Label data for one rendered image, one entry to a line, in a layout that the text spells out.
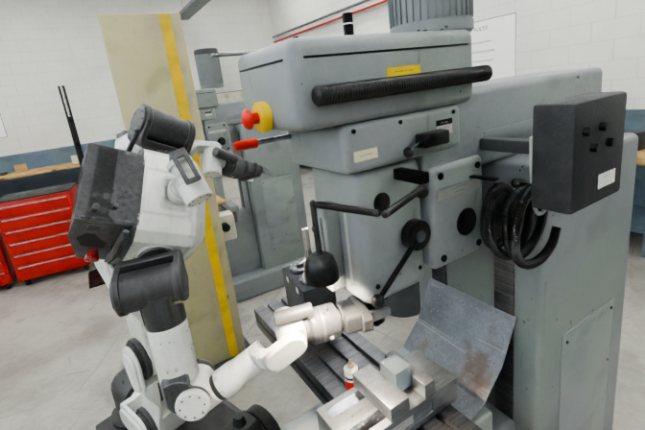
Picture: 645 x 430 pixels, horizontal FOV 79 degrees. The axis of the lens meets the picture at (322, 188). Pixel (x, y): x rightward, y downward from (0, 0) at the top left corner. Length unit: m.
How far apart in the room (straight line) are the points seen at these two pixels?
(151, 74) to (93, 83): 7.29
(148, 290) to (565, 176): 0.87
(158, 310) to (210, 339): 1.99
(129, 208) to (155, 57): 1.60
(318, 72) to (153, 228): 0.54
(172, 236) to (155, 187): 0.13
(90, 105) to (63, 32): 1.46
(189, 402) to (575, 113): 0.98
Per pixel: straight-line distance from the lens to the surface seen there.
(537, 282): 1.18
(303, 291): 1.36
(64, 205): 5.28
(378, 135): 0.79
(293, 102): 0.69
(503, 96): 1.11
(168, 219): 1.01
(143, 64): 2.49
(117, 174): 1.03
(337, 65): 0.72
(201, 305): 2.80
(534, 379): 1.35
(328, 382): 1.29
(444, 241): 0.99
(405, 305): 3.18
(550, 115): 0.84
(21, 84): 9.78
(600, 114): 0.90
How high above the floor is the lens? 1.81
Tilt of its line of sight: 15 degrees down
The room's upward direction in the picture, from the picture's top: 7 degrees counter-clockwise
